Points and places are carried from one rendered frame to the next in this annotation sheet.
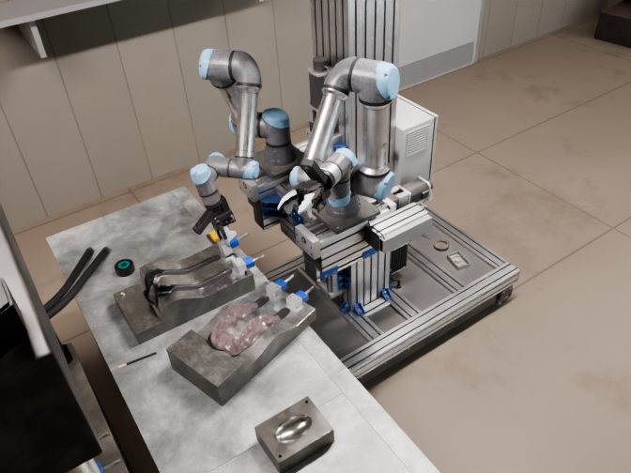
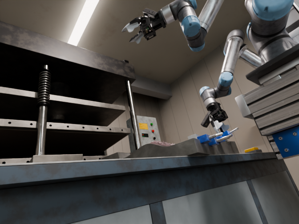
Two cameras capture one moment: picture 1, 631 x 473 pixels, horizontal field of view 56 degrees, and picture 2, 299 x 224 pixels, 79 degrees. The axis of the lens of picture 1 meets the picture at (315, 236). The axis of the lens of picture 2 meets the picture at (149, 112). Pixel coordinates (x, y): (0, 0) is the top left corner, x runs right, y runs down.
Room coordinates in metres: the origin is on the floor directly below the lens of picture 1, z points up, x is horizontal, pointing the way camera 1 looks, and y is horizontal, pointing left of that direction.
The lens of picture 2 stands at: (1.30, -0.61, 0.70)
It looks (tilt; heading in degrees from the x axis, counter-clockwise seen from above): 24 degrees up; 79
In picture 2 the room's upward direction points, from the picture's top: 12 degrees counter-clockwise
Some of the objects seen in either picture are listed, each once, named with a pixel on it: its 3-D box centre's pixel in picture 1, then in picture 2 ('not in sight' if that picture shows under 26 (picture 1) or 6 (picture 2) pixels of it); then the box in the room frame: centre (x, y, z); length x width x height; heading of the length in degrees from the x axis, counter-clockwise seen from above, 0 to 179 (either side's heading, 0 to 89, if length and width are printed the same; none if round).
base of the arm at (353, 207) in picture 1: (342, 197); (279, 55); (1.94, -0.12, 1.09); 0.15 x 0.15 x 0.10
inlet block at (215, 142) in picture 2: (282, 284); (214, 141); (1.70, 0.14, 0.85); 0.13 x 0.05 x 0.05; 138
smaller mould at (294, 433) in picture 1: (294, 434); (52, 171); (1.04, 0.10, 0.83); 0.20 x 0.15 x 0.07; 121
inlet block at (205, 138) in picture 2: (302, 296); (206, 138); (1.63, 0.06, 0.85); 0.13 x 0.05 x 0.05; 138
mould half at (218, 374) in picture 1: (244, 332); (157, 157); (1.46, 0.28, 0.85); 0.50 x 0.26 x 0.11; 138
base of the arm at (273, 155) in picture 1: (279, 147); not in sight; (2.36, 0.14, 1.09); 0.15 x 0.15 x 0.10
